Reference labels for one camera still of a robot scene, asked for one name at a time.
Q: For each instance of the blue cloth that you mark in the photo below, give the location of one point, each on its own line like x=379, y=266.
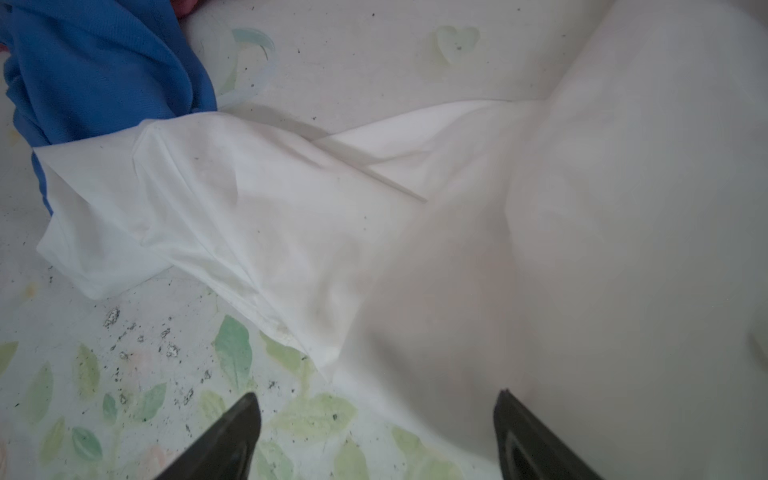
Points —
x=83, y=69

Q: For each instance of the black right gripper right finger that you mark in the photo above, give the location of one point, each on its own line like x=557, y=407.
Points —
x=528, y=449

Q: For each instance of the maroon red cloth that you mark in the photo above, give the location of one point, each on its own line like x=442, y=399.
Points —
x=183, y=8

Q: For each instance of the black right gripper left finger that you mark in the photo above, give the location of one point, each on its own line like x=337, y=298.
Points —
x=226, y=448

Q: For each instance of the white cloth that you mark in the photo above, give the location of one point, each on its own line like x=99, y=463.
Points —
x=602, y=254

